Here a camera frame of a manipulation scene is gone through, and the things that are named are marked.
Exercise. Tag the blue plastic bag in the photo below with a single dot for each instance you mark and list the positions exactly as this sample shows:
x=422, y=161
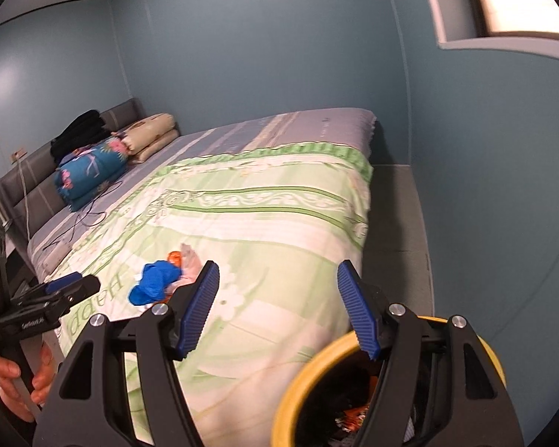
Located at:
x=156, y=278

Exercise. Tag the orange peel piece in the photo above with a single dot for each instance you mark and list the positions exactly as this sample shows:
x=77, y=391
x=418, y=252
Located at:
x=175, y=258

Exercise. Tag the black clothing pile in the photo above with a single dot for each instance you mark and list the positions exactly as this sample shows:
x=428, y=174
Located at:
x=86, y=129

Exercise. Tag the grey padded headboard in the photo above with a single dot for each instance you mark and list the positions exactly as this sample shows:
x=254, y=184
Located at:
x=28, y=193

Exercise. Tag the beige folded blanket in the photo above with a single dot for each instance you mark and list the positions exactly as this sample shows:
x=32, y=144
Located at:
x=147, y=136

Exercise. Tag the orange snack wrapper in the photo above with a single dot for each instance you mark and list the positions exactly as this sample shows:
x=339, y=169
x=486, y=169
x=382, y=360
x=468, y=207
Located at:
x=352, y=419

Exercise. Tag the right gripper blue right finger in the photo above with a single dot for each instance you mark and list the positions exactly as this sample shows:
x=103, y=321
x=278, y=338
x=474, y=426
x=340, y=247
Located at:
x=362, y=312

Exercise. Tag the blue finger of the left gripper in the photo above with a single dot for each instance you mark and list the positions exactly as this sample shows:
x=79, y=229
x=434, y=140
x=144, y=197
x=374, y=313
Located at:
x=61, y=283

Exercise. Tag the pink white wrapper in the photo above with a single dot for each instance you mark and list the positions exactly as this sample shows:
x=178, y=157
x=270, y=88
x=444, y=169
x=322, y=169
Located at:
x=190, y=268

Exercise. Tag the green floral quilt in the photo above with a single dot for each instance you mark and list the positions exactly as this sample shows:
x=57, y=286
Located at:
x=256, y=340

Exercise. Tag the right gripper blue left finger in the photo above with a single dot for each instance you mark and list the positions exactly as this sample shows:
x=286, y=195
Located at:
x=196, y=306

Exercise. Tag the wall power socket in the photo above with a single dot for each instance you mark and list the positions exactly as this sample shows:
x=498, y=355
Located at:
x=18, y=154

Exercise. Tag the grey power strip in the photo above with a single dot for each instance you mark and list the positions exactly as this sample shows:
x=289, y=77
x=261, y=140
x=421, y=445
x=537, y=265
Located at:
x=56, y=255

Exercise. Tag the yellow rimmed black trash bin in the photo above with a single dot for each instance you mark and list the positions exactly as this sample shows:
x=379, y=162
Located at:
x=440, y=384

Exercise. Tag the blue floral folded blanket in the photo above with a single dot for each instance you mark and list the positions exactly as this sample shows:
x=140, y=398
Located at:
x=80, y=178

